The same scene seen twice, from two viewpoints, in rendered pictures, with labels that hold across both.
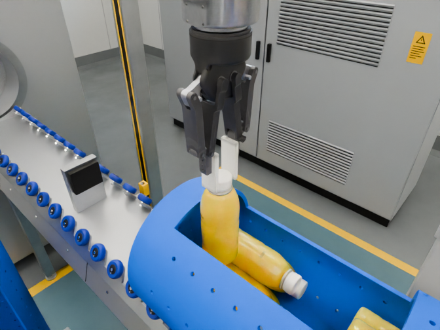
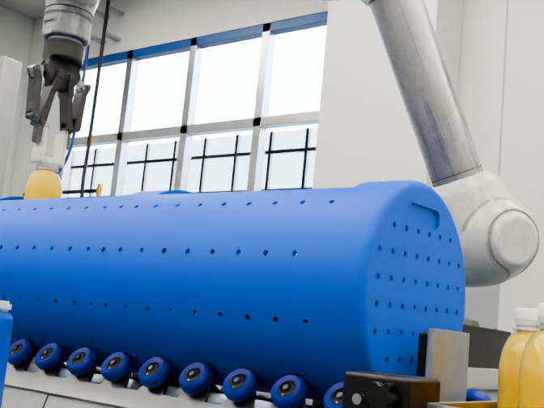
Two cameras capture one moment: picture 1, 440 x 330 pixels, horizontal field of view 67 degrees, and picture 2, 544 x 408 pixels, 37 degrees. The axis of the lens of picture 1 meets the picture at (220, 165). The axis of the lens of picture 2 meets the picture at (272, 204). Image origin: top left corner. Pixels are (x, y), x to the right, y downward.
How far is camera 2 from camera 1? 1.26 m
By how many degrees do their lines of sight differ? 45
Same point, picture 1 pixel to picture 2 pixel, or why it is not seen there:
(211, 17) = (57, 25)
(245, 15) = (77, 29)
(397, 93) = not seen: hidden behind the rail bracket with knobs
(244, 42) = (76, 47)
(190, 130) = (31, 95)
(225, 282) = (31, 203)
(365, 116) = not seen: outside the picture
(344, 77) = not seen: hidden behind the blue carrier
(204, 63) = (49, 53)
